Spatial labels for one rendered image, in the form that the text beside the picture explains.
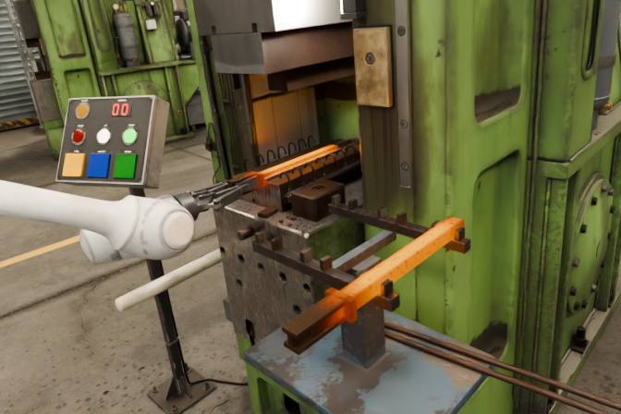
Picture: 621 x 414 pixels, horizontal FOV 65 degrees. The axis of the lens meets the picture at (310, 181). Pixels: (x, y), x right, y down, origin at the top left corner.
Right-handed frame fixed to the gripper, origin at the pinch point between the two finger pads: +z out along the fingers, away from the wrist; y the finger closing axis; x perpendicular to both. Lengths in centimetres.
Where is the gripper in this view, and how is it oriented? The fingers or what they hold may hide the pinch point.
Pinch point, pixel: (244, 184)
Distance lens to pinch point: 125.9
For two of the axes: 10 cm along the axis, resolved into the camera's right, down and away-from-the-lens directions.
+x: -0.9, -9.4, -3.4
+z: 6.9, -3.0, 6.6
